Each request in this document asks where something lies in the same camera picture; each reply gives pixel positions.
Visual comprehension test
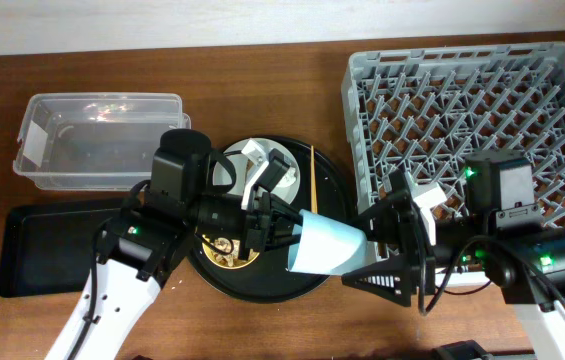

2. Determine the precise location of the white tissue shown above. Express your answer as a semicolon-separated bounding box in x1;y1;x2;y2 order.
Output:
279;167;297;188

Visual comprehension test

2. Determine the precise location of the grey dishwasher rack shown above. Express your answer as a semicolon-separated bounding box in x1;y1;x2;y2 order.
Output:
341;42;565;228

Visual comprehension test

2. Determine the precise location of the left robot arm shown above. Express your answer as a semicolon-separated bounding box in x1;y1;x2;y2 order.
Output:
47;128;302;359

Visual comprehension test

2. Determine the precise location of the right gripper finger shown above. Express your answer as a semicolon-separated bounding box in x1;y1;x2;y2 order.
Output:
351;192;412;235
341;254;421;307

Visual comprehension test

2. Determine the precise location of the yellow bowl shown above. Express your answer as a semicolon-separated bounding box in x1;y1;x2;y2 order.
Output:
200;234;262;271

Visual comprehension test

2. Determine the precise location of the food scraps pile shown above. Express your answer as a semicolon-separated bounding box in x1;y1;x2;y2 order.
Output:
209;237;258;266

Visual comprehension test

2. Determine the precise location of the grey round plate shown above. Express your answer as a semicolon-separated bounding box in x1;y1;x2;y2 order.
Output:
212;137;301;204

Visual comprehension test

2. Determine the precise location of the clear plastic storage bin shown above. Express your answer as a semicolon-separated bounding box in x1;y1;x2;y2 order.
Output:
12;92;191;191

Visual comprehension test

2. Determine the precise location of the black rectangular tray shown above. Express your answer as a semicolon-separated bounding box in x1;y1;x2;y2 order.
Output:
0;198;122;298

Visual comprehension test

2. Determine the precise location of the round black serving tray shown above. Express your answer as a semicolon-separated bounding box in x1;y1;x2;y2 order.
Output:
188;135;357;303

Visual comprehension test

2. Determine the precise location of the wooden chopstick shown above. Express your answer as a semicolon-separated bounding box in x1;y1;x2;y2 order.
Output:
310;145;318;214

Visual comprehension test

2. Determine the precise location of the blue cup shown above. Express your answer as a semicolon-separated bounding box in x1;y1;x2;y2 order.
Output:
287;210;369;276

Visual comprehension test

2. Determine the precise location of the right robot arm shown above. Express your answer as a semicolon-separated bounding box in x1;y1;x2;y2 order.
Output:
341;150;565;359

